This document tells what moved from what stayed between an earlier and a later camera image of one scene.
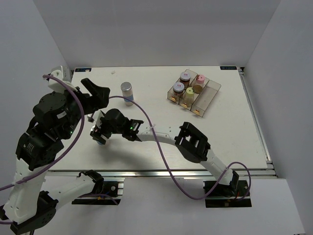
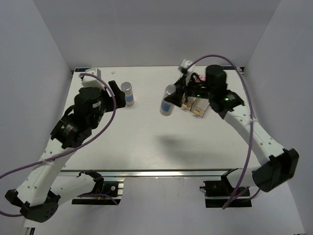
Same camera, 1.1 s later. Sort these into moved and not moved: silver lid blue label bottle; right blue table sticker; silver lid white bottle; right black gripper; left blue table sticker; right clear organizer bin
Moved: right black gripper; silver lid white bottle
Not moved: silver lid blue label bottle; right clear organizer bin; right blue table sticker; left blue table sticker
